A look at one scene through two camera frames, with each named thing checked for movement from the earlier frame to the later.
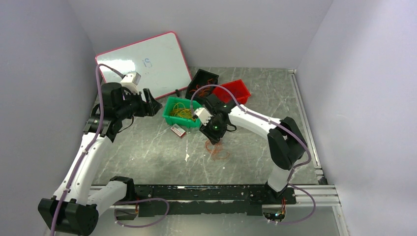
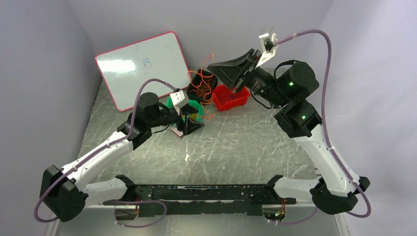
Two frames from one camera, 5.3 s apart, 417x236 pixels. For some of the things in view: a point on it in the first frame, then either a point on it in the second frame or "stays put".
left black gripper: [149, 108] -> [188, 127]
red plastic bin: [237, 88] stays put
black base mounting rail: [164, 200] stays put
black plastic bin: [201, 77] stays put
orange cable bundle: [216, 149] -> [202, 79]
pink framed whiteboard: [159, 60] stays put
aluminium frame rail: [314, 196] stays put
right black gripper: [213, 137] -> [231, 72]
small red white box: [178, 130] stays put
